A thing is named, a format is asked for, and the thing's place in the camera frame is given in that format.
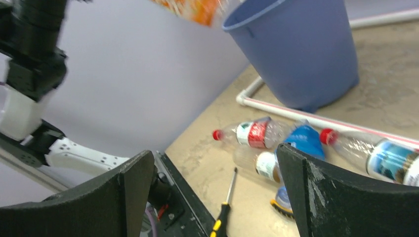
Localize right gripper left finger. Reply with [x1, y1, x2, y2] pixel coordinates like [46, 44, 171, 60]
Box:
[0, 151, 154, 237]

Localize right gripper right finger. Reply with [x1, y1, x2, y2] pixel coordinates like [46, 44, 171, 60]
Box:
[276, 144, 419, 237]

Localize red label clear bottle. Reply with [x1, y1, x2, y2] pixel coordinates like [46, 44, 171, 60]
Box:
[320, 128, 419, 187]

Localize blue label crushed bottle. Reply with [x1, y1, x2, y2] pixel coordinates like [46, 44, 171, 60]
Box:
[274, 119, 326, 209]

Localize red cap crushed bottle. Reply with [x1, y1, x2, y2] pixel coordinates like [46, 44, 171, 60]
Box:
[212, 117, 292, 149]

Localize tall orange bottle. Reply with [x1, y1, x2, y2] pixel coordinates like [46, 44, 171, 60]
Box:
[151, 0, 229, 27]

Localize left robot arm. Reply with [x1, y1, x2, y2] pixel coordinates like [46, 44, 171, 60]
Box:
[0, 0, 126, 176]

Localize blue plastic bin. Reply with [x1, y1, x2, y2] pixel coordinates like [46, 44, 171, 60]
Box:
[222, 0, 359, 113]

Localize white label amber bottle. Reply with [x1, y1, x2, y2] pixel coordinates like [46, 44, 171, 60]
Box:
[232, 146, 283, 184]

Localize yellow black screwdriver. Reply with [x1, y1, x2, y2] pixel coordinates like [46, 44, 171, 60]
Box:
[210, 167, 238, 237]

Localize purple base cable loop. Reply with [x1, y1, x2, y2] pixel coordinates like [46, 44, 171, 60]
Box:
[144, 207, 160, 237]

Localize yellow handle pliers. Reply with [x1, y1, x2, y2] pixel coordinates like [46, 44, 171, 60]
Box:
[270, 199, 294, 219]

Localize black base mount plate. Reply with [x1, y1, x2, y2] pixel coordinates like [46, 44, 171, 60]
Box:
[146, 151, 215, 237]

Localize white PVC pipe frame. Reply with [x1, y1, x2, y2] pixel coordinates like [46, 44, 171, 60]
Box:
[236, 8, 419, 149]

